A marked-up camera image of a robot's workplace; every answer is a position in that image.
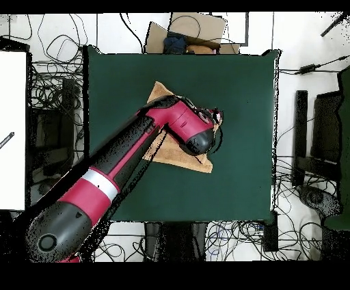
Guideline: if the black cable tangle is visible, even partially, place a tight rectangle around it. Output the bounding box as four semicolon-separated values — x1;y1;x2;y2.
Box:
204;153;340;261
27;13;90;110

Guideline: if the brown cardboard box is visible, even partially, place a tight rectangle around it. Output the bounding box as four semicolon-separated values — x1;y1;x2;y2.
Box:
144;12;241;55

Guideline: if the black chair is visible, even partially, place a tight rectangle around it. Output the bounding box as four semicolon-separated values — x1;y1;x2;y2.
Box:
311;91;342;165

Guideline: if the black stand foot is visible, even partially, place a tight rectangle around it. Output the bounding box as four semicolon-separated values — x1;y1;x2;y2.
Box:
296;184;342;220

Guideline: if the black power adaptor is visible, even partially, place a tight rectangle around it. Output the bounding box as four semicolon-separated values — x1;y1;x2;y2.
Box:
294;64;319;75

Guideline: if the orange cloth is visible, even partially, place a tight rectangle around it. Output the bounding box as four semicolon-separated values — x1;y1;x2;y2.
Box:
185;44;215;55

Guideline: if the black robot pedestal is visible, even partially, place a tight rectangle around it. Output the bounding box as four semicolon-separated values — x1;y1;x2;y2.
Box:
143;222;208;262

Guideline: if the black upright bar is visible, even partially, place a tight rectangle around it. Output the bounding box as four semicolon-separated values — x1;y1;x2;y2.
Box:
292;90;308;187

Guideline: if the dark green cloth cover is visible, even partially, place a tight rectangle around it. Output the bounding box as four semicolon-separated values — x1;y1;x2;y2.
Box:
323;64;350;230

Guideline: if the black rod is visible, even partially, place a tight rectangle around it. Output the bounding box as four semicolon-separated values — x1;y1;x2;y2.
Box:
320;11;350;38

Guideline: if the black pen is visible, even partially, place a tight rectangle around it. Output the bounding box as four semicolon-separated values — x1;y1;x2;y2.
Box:
0;131;15;150

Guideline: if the tan terry towel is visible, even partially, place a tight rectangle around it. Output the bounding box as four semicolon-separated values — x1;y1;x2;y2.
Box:
142;81;221;174

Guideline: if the dark green table cloth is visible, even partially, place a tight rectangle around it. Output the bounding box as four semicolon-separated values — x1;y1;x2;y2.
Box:
83;44;281;222

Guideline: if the black power strip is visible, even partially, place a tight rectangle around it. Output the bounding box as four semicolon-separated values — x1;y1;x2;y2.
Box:
262;210;279;252

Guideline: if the dark blue cloth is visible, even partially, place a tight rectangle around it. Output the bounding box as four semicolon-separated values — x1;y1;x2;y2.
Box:
163;31;188;55

